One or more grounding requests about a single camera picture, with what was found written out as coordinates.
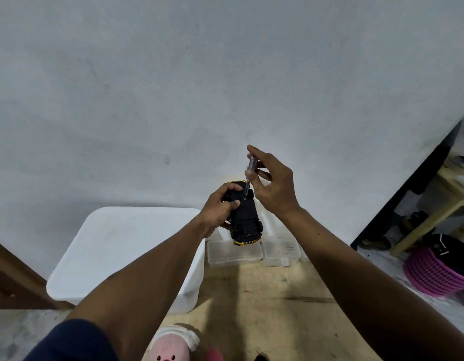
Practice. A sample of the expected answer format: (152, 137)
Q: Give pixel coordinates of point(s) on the person's left hand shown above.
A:
(214, 212)

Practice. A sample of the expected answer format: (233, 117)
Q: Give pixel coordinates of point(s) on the person's right hand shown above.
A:
(279, 187)

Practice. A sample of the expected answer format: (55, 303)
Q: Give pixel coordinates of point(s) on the person's right thumb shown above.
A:
(254, 183)

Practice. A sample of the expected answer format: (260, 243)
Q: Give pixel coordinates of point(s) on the person's left thumb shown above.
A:
(232, 204)

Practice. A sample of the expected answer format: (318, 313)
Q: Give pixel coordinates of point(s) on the black yellow toy car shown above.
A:
(247, 221)

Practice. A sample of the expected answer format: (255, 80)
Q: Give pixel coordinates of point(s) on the person's left forearm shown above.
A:
(141, 293)

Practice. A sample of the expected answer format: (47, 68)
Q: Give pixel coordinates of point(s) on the person's right forearm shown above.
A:
(367, 296)

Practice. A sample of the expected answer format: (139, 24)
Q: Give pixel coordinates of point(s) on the clear plastic box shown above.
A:
(304, 255)
(233, 253)
(280, 248)

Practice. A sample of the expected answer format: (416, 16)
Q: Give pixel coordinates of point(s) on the white plastic storage bin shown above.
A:
(119, 248)

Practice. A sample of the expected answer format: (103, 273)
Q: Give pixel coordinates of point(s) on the dark sandal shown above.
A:
(374, 244)

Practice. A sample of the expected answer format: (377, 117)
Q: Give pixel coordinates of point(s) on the pink plush toy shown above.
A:
(171, 345)

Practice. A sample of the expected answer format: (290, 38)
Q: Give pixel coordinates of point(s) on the dark shoes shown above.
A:
(418, 221)

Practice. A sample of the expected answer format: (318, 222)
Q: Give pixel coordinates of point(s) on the pink plastic basket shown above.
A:
(431, 276)

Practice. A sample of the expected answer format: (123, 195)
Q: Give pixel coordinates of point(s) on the black bag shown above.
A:
(452, 253)

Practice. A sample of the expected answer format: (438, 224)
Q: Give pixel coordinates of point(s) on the dark blue sleeve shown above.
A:
(72, 342)

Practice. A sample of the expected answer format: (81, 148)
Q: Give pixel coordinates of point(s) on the brown wooden furniture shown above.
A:
(17, 281)

